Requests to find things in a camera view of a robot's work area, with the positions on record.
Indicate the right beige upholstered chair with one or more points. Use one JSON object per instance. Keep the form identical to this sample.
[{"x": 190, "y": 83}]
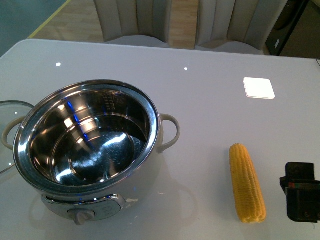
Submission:
[{"x": 236, "y": 26}]

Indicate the left beige upholstered chair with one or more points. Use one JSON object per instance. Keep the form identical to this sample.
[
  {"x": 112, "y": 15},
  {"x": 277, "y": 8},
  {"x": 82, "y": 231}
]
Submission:
[{"x": 142, "y": 23}]

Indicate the yellow corn cob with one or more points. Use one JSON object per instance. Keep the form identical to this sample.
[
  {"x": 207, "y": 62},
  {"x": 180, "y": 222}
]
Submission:
[{"x": 249, "y": 202}]

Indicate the black cabinet at right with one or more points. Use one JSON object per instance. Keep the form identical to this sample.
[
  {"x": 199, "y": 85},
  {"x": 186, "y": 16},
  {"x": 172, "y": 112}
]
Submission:
[{"x": 297, "y": 31}]

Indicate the white electric cooking pot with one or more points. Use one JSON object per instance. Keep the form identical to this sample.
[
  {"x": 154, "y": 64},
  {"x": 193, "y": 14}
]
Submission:
[{"x": 93, "y": 148}]

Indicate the beige upholstered chair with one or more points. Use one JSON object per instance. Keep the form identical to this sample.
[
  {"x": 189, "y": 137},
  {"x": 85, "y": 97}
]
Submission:
[
  {"x": 142, "y": 23},
  {"x": 236, "y": 26}
]

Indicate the glass pot lid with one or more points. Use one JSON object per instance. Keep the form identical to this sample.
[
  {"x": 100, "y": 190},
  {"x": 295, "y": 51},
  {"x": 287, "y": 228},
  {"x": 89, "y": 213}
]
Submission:
[{"x": 12, "y": 114}]

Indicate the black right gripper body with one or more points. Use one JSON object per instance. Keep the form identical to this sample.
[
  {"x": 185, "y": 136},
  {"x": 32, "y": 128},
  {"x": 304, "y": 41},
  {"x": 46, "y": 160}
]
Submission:
[{"x": 302, "y": 192}]

